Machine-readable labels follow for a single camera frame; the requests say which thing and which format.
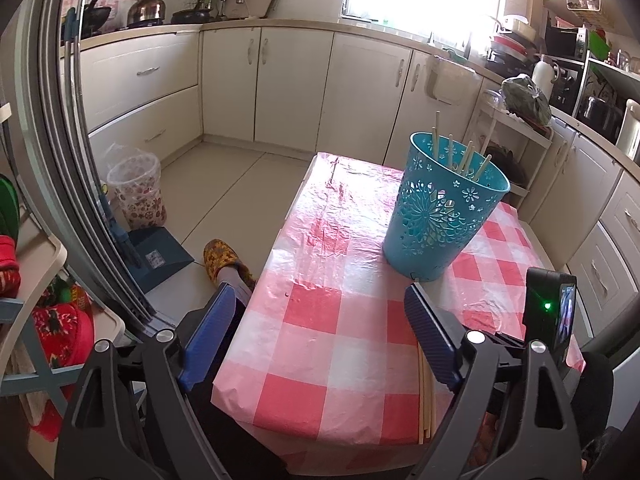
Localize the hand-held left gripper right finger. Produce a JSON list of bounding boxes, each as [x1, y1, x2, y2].
[[404, 282, 586, 480]]

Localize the grey sliding door frame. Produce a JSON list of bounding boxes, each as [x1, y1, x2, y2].
[[15, 0, 171, 331]]

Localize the cream panelled drawer cabinet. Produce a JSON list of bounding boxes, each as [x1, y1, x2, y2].
[[527, 117, 640, 338]]

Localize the red checkered plastic tablecloth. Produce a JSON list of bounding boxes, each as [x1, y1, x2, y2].
[[210, 151, 588, 461]]

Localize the bagged green vegetables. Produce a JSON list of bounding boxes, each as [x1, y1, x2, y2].
[[501, 74, 552, 126]]

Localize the green plastic board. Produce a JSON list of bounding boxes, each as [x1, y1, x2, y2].
[[587, 30, 612, 61]]

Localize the red patterned cloth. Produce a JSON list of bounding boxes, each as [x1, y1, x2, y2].
[[30, 302, 96, 368]]

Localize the white thermos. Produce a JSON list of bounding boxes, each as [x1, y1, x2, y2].
[[531, 57, 560, 103]]

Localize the person's right leg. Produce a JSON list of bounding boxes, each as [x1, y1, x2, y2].
[[580, 350, 617, 461]]

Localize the folding wooden shelf rack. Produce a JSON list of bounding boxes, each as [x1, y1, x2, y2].
[[0, 102, 126, 461]]

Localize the row of wooden chopsticks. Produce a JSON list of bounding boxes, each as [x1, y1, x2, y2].
[[416, 345, 437, 445]]

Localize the teal perforated plastic basket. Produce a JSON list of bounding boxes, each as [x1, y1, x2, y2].
[[382, 131, 512, 282]]

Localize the white rolling storage cart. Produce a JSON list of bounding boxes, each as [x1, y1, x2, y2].
[[470, 87, 556, 211]]

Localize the floral wastebasket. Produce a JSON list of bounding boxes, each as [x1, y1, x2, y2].
[[102, 142, 167, 231]]

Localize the blue dustpan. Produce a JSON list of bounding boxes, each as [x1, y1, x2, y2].
[[127, 226, 196, 291]]

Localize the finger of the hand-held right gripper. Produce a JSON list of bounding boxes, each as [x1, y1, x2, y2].
[[492, 331, 526, 350]]

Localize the blue broom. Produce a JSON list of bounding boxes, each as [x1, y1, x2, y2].
[[97, 180, 146, 266]]

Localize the yellow patterned slipper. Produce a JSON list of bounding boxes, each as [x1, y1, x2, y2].
[[202, 239, 257, 291]]

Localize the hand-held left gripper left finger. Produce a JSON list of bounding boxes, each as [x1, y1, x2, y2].
[[55, 282, 249, 480]]

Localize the black wok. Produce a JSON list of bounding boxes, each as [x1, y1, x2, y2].
[[75, 0, 113, 31]]

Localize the dark cooking pot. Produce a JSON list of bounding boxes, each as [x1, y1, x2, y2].
[[490, 145, 528, 186]]

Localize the stack of dishes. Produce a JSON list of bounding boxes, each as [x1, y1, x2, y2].
[[487, 14, 538, 63]]

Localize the white shelf rack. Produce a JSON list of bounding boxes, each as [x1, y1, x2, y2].
[[570, 55, 640, 141]]

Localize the white electric kettle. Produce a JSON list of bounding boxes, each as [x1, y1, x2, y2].
[[616, 99, 640, 161]]

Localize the white hanging bin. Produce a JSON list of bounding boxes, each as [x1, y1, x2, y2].
[[425, 55, 481, 107]]

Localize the steel kettle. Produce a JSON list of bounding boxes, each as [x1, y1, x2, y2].
[[126, 0, 167, 23]]

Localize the cream door base cabinets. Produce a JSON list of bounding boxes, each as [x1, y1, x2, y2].
[[200, 25, 496, 161]]

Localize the metal mop pole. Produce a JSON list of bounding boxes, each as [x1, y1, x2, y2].
[[60, 0, 96, 126]]

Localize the beige cutting board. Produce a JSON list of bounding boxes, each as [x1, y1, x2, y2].
[[220, 0, 279, 20]]

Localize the black stock pot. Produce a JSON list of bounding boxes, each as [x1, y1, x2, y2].
[[582, 95, 621, 133]]

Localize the black frying pan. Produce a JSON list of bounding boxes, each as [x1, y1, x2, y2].
[[171, 0, 216, 25]]

